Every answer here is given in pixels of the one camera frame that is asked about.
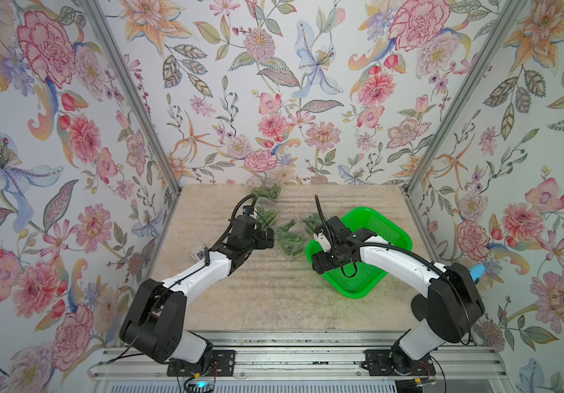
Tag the clear pepper container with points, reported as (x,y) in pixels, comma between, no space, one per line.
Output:
(312,222)
(269,191)
(267,214)
(291,238)

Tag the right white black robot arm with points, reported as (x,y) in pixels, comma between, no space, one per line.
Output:
(447,304)

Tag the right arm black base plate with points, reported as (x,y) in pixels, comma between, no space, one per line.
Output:
(386,363)

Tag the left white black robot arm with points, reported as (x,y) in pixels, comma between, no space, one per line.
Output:
(155,322)

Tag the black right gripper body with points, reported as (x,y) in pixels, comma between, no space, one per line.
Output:
(329,259)

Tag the aluminium corner post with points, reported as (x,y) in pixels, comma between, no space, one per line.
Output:
(100,26)
(504,22)

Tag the left aluminium corner post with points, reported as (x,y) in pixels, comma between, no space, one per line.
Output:
(100,26)

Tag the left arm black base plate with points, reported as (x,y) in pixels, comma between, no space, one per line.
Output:
(215,363)

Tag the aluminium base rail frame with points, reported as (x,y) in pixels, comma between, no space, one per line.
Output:
(304,362)

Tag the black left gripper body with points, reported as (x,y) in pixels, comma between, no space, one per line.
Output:
(256,241)

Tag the right aluminium corner post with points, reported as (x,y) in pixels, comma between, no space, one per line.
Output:
(504,22)

